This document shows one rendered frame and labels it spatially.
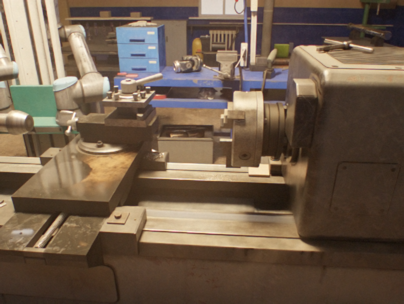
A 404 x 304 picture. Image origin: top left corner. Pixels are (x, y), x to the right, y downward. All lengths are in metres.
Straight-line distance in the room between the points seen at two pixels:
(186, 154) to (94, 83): 1.32
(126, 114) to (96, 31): 4.23
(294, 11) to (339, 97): 7.38
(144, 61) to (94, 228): 2.24
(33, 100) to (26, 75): 0.18
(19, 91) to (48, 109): 0.21
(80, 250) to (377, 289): 0.91
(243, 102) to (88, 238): 0.60
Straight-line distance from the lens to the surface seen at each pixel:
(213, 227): 1.09
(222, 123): 1.08
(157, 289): 1.22
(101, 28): 5.54
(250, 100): 1.06
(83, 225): 1.09
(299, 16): 8.26
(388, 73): 0.94
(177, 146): 3.22
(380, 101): 0.93
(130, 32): 3.12
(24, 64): 2.55
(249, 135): 1.02
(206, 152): 3.22
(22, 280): 1.38
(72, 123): 1.50
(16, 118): 1.32
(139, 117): 1.28
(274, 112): 1.09
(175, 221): 1.12
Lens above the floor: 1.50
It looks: 25 degrees down
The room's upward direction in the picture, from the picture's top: straight up
